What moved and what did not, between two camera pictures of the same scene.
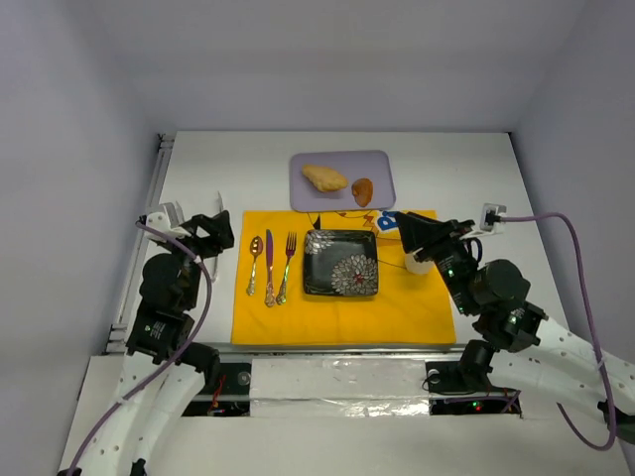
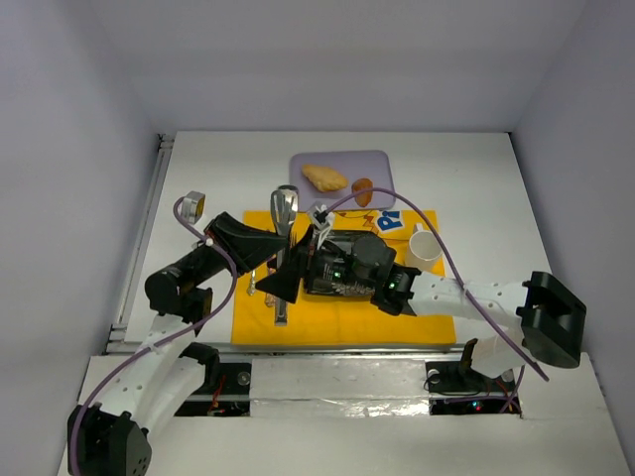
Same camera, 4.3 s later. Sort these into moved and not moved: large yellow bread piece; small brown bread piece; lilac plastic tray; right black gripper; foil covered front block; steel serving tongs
Moved: right black gripper; steel serving tongs
Not moved: large yellow bread piece; lilac plastic tray; small brown bread piece; foil covered front block
